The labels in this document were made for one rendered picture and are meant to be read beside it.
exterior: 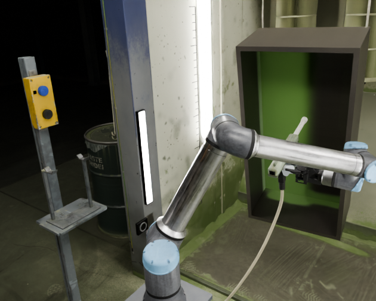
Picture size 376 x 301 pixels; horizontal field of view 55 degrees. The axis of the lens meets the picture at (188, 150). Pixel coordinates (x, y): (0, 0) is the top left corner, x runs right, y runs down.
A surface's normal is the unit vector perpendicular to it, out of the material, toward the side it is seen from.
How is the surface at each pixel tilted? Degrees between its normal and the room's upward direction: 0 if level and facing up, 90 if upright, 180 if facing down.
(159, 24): 90
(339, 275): 0
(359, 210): 57
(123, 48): 90
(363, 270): 0
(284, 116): 102
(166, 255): 5
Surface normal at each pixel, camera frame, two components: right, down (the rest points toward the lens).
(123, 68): -0.59, 0.32
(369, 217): -0.52, -0.24
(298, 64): -0.49, 0.51
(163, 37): 0.81, 0.18
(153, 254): -0.04, -0.90
